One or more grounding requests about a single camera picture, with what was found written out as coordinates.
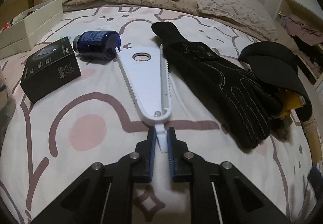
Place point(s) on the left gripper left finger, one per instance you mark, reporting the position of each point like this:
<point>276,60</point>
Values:
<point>103,193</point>

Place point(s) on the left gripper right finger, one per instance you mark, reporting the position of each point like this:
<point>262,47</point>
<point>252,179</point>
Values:
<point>219,193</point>

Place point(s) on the white jar opener tool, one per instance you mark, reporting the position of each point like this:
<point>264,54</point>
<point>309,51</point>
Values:
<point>145,72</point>

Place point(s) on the black stitched glove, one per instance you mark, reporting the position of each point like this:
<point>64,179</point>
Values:
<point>246,105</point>

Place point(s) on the yellow tape dispenser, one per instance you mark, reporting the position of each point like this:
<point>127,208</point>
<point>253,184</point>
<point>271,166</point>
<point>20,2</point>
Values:
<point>291,101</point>

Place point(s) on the black product box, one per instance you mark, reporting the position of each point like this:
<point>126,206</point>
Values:
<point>48,69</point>

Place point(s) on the black cap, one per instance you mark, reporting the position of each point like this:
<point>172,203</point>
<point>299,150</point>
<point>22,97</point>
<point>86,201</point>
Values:
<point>276,65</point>

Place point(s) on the blue bottle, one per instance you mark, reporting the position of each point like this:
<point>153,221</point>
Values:
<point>101,45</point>

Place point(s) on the white shoe box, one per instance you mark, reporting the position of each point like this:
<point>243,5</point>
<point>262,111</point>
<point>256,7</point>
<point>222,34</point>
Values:
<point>29,27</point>

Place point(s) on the side shelf with clothes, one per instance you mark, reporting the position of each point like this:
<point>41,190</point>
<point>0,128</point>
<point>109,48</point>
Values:
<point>305,27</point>

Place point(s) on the beige quilted pillow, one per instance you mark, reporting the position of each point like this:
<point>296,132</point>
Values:
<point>248,13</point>

